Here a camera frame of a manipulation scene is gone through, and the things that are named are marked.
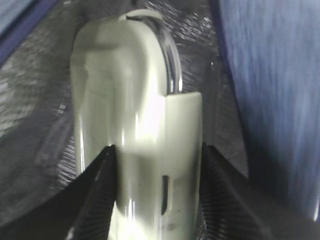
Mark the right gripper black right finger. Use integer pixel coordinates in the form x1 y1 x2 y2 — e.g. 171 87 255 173
199 142 320 240

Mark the dark blue lunch bag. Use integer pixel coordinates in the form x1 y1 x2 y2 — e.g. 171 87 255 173
0 0 320 228

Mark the glass container green lid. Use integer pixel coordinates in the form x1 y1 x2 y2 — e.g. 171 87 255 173
70 9 202 240

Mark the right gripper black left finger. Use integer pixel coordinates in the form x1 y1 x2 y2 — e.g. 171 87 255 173
0 145 117 240

